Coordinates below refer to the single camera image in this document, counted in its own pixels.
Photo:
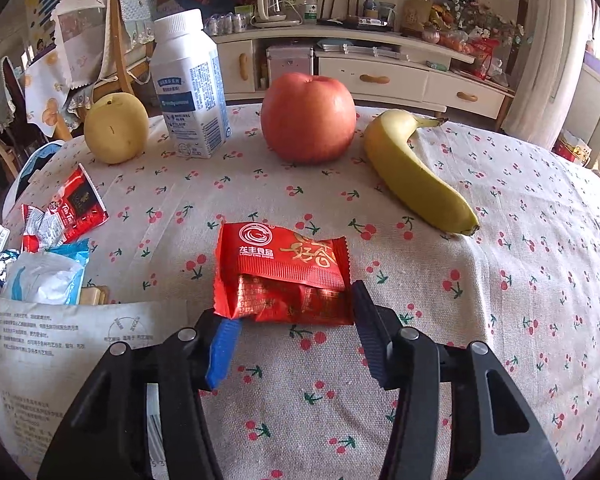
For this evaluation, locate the glass kettle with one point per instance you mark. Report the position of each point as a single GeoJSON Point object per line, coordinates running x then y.
{"type": "Point", "coordinates": [270, 7]}

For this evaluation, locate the artificial flower bunch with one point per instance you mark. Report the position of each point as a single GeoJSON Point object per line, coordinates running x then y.
{"type": "Point", "coordinates": [485, 15]}

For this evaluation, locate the blue white wrapper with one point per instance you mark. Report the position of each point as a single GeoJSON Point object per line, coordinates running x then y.
{"type": "Point", "coordinates": [45, 275]}

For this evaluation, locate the green label water bottle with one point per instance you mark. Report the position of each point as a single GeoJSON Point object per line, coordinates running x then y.
{"type": "Point", "coordinates": [310, 7]}

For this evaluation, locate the yellow pear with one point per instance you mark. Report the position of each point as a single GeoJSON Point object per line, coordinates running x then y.
{"type": "Point", "coordinates": [115, 130]}

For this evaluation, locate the row of small bottles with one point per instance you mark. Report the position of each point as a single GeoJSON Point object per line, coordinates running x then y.
{"type": "Point", "coordinates": [227, 23]}

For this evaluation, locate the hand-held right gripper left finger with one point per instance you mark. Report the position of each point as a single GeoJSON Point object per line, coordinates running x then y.
{"type": "Point", "coordinates": [222, 355]}

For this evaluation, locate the bag of oranges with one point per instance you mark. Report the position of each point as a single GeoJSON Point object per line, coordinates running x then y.
{"type": "Point", "coordinates": [447, 40]}

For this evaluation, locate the cherry print tablecloth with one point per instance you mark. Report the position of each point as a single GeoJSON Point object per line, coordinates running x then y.
{"type": "Point", "coordinates": [480, 310]}

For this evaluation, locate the small wooden block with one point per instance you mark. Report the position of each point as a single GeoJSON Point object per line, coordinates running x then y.
{"type": "Point", "coordinates": [94, 295]}

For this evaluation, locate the red plastic bag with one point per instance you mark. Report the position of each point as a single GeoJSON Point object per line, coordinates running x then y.
{"type": "Point", "coordinates": [486, 57]}

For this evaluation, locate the red gift box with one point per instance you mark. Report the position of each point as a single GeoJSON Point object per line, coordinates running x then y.
{"type": "Point", "coordinates": [571, 150]}

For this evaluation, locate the white box appliance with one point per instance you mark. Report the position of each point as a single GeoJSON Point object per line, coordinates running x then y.
{"type": "Point", "coordinates": [289, 67]}

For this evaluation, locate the blue white cushion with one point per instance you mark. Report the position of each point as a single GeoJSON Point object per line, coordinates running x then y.
{"type": "Point", "coordinates": [37, 162]}

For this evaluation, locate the dark hanging clothes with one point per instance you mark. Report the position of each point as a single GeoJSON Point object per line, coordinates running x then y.
{"type": "Point", "coordinates": [0, 110]}

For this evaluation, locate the beige curtain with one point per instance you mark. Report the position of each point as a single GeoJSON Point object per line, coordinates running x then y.
{"type": "Point", "coordinates": [545, 50]}

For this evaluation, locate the cream tv cabinet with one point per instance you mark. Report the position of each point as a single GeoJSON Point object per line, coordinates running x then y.
{"type": "Point", "coordinates": [380, 77]}

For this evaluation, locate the red apple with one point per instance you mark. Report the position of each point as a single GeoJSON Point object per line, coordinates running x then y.
{"type": "Point", "coordinates": [307, 120]}

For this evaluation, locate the crumpled red white wrapper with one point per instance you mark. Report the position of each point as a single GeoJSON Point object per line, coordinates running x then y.
{"type": "Point", "coordinates": [37, 225]}

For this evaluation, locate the wooden chair with cloths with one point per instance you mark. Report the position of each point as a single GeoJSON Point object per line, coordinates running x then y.
{"type": "Point", "coordinates": [80, 25]}

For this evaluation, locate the white blue milk bottle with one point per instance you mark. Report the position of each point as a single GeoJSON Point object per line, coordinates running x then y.
{"type": "Point", "coordinates": [190, 85]}

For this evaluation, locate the brown gift bag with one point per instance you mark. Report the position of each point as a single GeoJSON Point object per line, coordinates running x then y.
{"type": "Point", "coordinates": [416, 16]}

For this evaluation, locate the light blue lace cover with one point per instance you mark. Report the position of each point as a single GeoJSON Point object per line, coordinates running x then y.
{"type": "Point", "coordinates": [136, 10]}

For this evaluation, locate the red black sachet wrapper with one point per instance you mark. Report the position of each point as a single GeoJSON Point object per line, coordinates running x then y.
{"type": "Point", "coordinates": [80, 205]}

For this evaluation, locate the dining table with cloth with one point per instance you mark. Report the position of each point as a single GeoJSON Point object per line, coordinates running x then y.
{"type": "Point", "coordinates": [47, 95]}

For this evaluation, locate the white printed paper sheet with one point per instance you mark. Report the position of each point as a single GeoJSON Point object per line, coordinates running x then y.
{"type": "Point", "coordinates": [30, 350]}

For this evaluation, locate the yellow banana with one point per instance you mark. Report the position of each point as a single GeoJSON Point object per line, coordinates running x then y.
{"type": "Point", "coordinates": [410, 170]}

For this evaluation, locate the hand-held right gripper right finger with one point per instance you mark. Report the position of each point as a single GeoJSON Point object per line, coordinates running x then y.
{"type": "Point", "coordinates": [367, 330]}

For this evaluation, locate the red snack packet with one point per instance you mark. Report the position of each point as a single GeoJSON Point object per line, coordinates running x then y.
{"type": "Point", "coordinates": [280, 265]}

